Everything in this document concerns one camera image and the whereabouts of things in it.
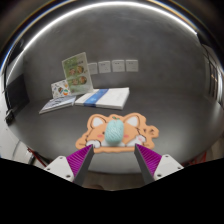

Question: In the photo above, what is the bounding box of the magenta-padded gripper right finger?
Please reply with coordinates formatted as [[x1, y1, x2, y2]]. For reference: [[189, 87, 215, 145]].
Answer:
[[134, 143, 185, 185]]

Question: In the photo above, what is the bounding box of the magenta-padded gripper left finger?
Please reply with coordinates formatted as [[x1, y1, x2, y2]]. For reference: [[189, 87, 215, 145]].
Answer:
[[43, 144, 95, 187]]

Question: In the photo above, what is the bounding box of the mint green computer mouse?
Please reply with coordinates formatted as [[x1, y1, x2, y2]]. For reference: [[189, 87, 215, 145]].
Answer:
[[104, 119, 125, 146]]

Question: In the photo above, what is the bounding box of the orange corgi-shaped mouse pad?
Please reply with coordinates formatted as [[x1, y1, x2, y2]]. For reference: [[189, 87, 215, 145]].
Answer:
[[75, 112, 160, 154]]

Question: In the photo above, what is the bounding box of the grey striped book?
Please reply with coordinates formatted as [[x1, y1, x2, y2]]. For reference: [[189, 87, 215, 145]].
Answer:
[[38, 95, 77, 115]]

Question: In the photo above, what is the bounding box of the white sticker card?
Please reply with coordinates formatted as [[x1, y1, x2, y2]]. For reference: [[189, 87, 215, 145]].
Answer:
[[50, 79, 71, 100]]

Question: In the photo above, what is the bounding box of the white and blue book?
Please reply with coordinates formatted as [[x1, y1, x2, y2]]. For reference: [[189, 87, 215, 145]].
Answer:
[[74, 87, 131, 111]]

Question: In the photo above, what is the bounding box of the black monitor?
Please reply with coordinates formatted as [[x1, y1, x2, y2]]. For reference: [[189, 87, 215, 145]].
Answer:
[[4, 73, 30, 125]]

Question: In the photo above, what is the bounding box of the green menu sign stand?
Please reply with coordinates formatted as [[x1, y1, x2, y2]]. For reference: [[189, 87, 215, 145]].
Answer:
[[61, 51, 94, 96]]

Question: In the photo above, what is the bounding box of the white wall socket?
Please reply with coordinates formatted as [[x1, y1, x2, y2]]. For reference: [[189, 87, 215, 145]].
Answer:
[[88, 62, 99, 76], [98, 60, 112, 74], [125, 59, 139, 73], [111, 59, 126, 73]]

